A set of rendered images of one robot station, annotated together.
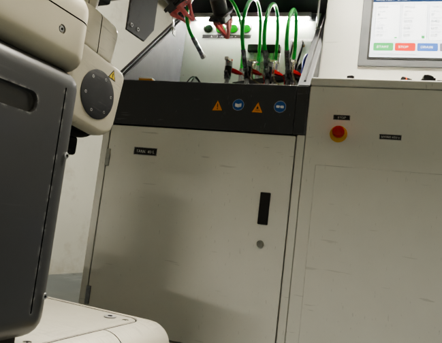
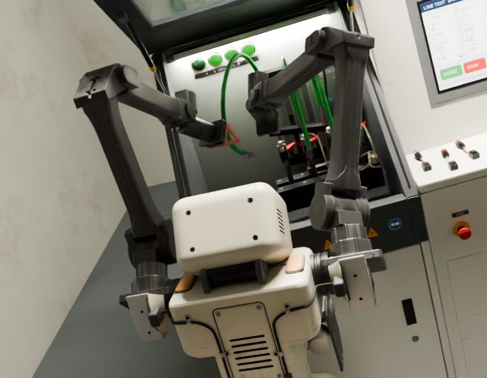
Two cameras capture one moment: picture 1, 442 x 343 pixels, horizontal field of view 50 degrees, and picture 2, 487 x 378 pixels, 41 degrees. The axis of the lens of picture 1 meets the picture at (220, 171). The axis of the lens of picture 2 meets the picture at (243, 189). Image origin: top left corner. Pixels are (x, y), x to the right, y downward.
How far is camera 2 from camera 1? 151 cm
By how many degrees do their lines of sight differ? 32
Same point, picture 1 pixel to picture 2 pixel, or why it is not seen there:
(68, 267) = (76, 288)
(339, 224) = (482, 299)
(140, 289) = not seen: outside the picture
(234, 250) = (393, 351)
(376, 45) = (443, 73)
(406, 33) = (471, 47)
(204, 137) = not seen: hidden behind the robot
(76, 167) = (19, 189)
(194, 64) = (200, 114)
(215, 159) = not seen: hidden behind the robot
